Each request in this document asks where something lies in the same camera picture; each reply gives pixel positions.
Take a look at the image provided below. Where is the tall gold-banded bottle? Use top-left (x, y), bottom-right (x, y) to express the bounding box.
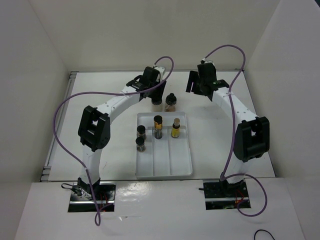
top-left (153, 115), bottom-right (163, 140)

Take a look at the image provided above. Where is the white plastic organizer tray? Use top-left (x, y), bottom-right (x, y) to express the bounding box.
top-left (135, 111), bottom-right (193, 180)

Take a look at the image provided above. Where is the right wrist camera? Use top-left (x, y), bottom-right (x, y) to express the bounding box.
top-left (200, 58), bottom-right (215, 65)

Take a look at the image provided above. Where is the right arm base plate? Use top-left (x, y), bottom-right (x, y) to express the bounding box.
top-left (199, 180), bottom-right (251, 210)

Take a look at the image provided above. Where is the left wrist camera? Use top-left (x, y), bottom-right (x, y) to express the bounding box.
top-left (153, 65), bottom-right (166, 76)

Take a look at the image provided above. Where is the white-filled jar black cap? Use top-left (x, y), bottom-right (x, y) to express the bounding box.
top-left (151, 98), bottom-right (163, 112)

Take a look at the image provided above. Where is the small dark spice jar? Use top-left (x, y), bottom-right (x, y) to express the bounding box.
top-left (135, 137), bottom-right (146, 152)
top-left (137, 125), bottom-right (147, 140)

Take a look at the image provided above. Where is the black cable loop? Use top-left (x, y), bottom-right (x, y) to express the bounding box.
top-left (254, 229), bottom-right (276, 240)

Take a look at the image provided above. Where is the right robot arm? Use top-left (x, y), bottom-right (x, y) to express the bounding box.
top-left (186, 60), bottom-right (270, 197)

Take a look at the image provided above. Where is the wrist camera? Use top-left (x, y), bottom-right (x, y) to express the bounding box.
top-left (153, 65), bottom-right (166, 76)
top-left (200, 58), bottom-right (215, 65)

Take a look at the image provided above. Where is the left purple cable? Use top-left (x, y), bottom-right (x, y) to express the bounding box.
top-left (53, 56), bottom-right (175, 227)

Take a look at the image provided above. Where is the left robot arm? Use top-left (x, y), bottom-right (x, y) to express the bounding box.
top-left (77, 65), bottom-right (166, 200)

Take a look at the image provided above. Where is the brown-filled jar black cap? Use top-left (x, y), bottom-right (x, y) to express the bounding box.
top-left (164, 93), bottom-right (177, 112)

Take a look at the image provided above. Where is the small yellow-label bottle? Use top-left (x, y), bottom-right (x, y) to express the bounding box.
top-left (171, 118), bottom-right (180, 138)

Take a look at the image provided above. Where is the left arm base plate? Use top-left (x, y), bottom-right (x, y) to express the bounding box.
top-left (61, 183), bottom-right (116, 213)

